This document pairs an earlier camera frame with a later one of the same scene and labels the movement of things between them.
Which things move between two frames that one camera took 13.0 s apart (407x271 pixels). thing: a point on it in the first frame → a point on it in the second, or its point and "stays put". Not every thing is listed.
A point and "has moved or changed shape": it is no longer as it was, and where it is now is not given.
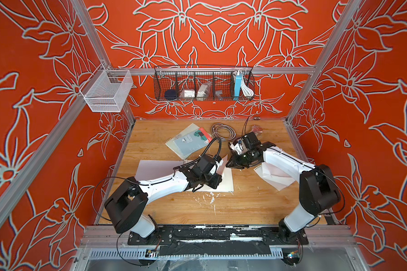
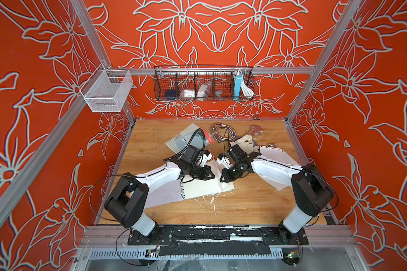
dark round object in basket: [170, 94] stays put
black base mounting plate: [216, 241] stays put
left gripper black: [217, 179] → [206, 170]
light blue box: [238, 84] stays put
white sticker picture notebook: [151, 170] has moved or changed shape
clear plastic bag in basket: [203, 91] stays put
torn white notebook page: [279, 178] stays put
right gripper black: [234, 163] → [226, 178]
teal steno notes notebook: [193, 141] stays put
